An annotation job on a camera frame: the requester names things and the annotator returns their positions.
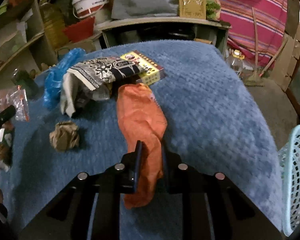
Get clear orange-edged plastic bag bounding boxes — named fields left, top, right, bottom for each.
left=0, top=85, right=30, bottom=121

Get orange plastic bag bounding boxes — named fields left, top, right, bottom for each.
left=117, top=83, right=167, bottom=209

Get black white patterned packet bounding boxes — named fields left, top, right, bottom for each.
left=67, top=56, right=146, bottom=91

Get light blue trash basket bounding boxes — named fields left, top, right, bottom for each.
left=279, top=125, right=300, bottom=237

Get green glass jar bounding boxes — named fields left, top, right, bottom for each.
left=11, top=68, right=39, bottom=99

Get crumpled brown paper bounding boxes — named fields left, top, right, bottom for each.
left=49, top=121, right=79, bottom=152

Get blue plastic bag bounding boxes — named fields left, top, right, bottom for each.
left=43, top=48, right=86, bottom=110

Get blue textured table cloth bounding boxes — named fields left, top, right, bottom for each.
left=0, top=40, right=282, bottom=231

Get white cloth rag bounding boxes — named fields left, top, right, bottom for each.
left=60, top=72, right=110, bottom=118

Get wooden shelf unit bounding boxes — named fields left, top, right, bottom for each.
left=0, top=0, right=57, bottom=89

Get yellow oil jug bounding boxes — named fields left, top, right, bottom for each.
left=38, top=0, right=69, bottom=50

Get red plastic basin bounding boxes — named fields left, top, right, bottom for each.
left=62, top=16, right=95, bottom=43

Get wooden broom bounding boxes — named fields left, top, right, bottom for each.
left=244, top=7, right=288, bottom=87

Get yellow red box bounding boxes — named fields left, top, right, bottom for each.
left=120, top=50, right=166, bottom=86

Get clear yellow-cap bottle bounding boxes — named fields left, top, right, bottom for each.
left=225, top=49, right=245, bottom=77

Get white plastic bucket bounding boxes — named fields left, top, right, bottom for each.
left=71, top=0, right=109, bottom=19

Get grey side table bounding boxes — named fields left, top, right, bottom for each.
left=97, top=16, right=231, bottom=54

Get pink striped curtain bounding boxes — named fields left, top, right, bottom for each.
left=219, top=0, right=287, bottom=67

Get yellow wicker utensil basket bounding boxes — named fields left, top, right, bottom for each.
left=179, top=0, right=206, bottom=20

